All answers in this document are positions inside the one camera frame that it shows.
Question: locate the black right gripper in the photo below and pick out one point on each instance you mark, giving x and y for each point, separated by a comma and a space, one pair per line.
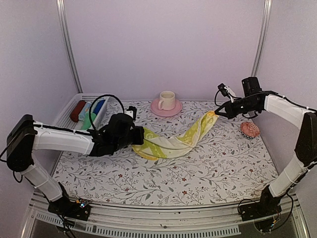
230, 113

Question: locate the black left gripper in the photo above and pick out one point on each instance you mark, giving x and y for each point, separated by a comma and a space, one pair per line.
139, 140

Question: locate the green microfibre towel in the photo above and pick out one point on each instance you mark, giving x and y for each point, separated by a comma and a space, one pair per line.
86, 123

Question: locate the yellow patterned towel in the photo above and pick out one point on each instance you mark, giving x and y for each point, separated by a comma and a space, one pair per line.
157, 147

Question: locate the white plastic basket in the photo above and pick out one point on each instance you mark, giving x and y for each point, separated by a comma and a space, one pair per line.
63, 119

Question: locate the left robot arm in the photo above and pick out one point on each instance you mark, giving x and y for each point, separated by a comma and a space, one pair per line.
29, 136

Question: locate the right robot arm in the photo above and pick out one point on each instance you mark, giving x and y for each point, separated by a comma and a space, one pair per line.
280, 136

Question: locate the light blue rolled towel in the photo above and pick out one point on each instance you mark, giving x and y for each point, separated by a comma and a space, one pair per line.
84, 110

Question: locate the dark red rolled towel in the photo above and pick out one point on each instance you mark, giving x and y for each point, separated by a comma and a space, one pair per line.
75, 112

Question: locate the cream ceramic mug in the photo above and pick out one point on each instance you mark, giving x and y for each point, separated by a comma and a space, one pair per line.
166, 100

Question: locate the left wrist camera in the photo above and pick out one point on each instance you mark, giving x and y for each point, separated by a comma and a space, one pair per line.
132, 112

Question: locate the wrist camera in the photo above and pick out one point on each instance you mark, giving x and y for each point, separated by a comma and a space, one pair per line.
132, 112
226, 91

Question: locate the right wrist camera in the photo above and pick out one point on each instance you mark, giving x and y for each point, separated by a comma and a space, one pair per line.
226, 91

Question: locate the right aluminium frame post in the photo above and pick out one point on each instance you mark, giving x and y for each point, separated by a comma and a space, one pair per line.
262, 37

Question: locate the aluminium frame post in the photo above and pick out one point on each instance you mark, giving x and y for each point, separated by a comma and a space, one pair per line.
262, 37
67, 42

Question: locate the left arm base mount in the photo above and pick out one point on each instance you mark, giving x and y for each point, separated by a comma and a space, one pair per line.
64, 207

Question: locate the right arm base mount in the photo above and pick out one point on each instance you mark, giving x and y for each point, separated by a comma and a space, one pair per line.
250, 210

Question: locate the front aluminium rail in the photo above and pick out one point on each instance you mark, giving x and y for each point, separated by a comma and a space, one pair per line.
107, 220

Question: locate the left aluminium frame post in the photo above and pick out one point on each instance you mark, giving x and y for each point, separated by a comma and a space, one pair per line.
67, 42

